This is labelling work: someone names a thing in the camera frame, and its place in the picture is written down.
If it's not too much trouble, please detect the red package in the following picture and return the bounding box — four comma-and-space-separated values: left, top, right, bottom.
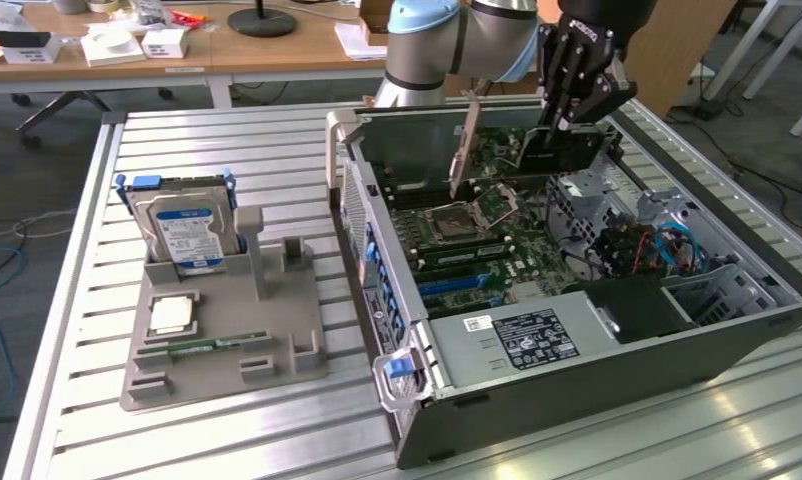
170, 10, 212, 30

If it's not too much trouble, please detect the blue disk wire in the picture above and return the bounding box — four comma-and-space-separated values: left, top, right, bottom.
653, 219, 710, 276

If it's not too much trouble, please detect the white floor cable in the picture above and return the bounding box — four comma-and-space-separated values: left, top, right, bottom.
0, 207, 79, 239

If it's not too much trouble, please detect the black graphics card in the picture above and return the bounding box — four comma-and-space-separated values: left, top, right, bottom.
449, 89, 610, 197

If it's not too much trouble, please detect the small white box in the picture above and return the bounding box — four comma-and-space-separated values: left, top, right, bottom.
139, 28, 192, 60

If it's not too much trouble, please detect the brown cardboard box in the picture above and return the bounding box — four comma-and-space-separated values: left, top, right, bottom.
359, 0, 395, 49

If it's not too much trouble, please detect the silver CPU chip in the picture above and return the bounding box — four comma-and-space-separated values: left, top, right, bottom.
147, 297, 199, 335

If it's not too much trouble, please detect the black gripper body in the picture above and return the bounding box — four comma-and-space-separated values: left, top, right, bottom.
557, 0, 662, 64

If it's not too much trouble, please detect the black and white box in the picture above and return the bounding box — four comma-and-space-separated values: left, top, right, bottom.
0, 30, 64, 65

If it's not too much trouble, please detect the blue floor cable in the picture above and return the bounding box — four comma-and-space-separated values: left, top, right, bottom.
0, 239, 27, 431

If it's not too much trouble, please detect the blue expansion slot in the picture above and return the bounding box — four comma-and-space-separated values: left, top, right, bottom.
417, 272, 495, 297

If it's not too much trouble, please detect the open black PC case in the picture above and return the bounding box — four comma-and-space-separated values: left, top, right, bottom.
325, 94, 802, 471

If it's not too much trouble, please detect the black round lamp base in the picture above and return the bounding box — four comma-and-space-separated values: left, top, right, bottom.
226, 0, 300, 38

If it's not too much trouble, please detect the installed green RAM stick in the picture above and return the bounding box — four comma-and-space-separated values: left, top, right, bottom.
426, 242, 515, 270

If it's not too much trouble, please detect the metal socket cover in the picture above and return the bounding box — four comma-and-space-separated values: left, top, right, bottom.
473, 182, 529, 236

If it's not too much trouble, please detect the hard disk with blue caddy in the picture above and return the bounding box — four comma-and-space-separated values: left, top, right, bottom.
115, 169, 250, 276

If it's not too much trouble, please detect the gray power supply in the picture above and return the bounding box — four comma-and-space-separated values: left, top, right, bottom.
413, 292, 626, 391

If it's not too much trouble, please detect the CPU socket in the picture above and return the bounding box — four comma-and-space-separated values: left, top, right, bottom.
426, 202, 493, 246

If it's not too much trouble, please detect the gray parts rack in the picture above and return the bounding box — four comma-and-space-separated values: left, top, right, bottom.
119, 204, 333, 414

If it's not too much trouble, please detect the white box with tape roll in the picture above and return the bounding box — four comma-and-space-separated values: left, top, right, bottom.
79, 27, 148, 68

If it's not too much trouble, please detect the wooden cabinet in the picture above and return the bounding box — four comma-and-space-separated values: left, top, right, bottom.
617, 0, 740, 119

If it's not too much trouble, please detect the wooden desk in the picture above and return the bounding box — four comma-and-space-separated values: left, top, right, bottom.
0, 0, 402, 109

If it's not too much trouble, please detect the white table frame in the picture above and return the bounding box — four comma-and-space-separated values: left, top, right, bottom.
703, 0, 802, 136

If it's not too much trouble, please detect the green motherboard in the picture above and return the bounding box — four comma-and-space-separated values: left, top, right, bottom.
373, 127, 589, 314

